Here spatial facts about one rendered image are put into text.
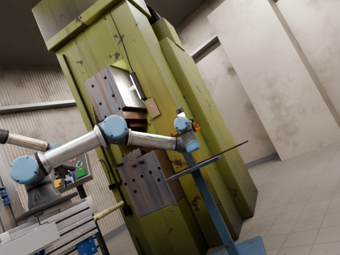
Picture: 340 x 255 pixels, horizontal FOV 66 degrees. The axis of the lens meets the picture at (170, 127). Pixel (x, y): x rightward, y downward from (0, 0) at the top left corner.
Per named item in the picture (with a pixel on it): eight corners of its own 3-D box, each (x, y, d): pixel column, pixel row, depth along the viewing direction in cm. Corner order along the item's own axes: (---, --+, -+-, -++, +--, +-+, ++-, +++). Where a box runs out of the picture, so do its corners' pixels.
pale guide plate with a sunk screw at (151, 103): (160, 114, 226) (152, 96, 228) (152, 118, 229) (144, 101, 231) (161, 114, 228) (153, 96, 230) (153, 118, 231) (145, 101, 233)
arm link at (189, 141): (196, 150, 145) (187, 132, 147) (203, 146, 134) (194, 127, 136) (183, 155, 142) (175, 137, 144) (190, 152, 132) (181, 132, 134)
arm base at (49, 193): (35, 207, 115) (28, 186, 117) (25, 214, 125) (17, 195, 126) (67, 195, 127) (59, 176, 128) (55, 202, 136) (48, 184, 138)
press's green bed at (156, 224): (203, 261, 196) (176, 202, 203) (161, 273, 209) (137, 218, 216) (217, 231, 249) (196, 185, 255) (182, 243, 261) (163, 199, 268)
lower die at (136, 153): (142, 156, 220) (138, 147, 221) (123, 165, 226) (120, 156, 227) (161, 151, 259) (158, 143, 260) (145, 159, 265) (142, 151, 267)
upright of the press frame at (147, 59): (238, 239, 206) (124, -3, 239) (209, 249, 215) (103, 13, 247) (244, 220, 247) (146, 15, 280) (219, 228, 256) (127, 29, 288)
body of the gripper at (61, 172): (56, 180, 207) (51, 166, 209) (66, 177, 214) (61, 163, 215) (60, 178, 202) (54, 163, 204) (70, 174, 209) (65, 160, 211)
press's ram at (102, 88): (133, 101, 221) (115, 60, 227) (99, 121, 234) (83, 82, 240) (154, 104, 261) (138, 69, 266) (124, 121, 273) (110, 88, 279)
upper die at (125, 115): (125, 118, 225) (121, 109, 226) (108, 128, 231) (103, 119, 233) (147, 119, 264) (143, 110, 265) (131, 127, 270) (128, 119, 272)
